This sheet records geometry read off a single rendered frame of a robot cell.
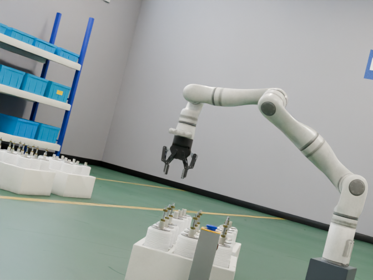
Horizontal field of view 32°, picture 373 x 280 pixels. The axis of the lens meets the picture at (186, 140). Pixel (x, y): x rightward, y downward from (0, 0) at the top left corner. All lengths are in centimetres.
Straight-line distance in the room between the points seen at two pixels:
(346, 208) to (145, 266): 76
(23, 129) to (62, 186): 296
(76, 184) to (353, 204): 313
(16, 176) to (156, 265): 231
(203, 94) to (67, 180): 275
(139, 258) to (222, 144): 718
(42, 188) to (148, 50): 596
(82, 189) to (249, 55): 497
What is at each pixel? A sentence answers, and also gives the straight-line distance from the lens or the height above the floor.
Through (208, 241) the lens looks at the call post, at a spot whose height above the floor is 28.
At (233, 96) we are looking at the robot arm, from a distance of 242.
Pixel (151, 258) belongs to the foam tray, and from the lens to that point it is 245.
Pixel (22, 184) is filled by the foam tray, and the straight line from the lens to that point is 459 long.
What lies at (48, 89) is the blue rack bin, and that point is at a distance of 820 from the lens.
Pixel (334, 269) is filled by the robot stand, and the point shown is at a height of 29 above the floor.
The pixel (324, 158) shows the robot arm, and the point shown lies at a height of 66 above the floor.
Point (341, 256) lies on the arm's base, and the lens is 241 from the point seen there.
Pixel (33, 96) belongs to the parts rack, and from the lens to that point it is 795.
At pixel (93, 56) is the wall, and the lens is 993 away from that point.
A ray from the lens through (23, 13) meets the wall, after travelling 873.
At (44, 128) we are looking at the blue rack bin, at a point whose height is 42.
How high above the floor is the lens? 56
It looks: 1 degrees up
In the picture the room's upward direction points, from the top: 14 degrees clockwise
